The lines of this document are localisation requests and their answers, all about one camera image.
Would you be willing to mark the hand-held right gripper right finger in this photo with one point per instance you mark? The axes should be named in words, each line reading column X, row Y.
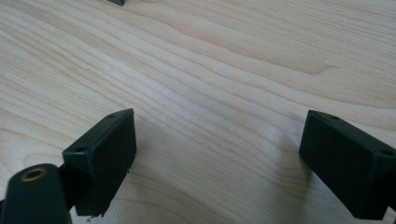
column 345, row 165

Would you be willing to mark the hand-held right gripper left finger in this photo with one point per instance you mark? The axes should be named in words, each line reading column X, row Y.
column 106, row 158

